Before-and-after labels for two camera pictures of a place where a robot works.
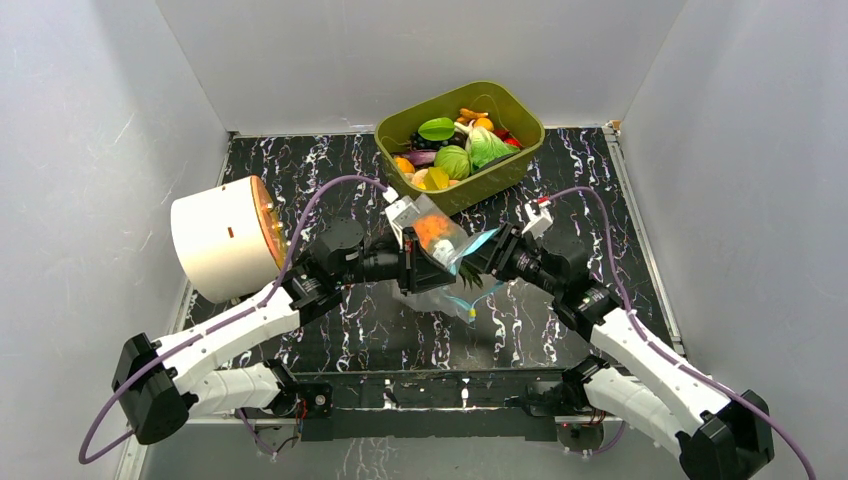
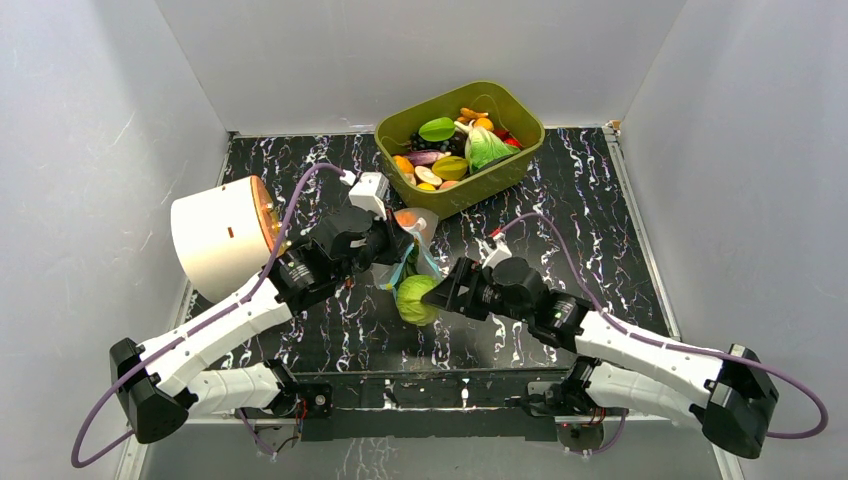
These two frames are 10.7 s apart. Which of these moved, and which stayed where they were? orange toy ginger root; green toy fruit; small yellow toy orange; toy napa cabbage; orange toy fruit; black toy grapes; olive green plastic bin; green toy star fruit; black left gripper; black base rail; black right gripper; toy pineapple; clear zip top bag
Moved: black left gripper; black right gripper; toy pineapple; clear zip top bag; green toy fruit
Stayed: green toy star fruit; small yellow toy orange; orange toy fruit; black toy grapes; toy napa cabbage; black base rail; orange toy ginger root; olive green plastic bin
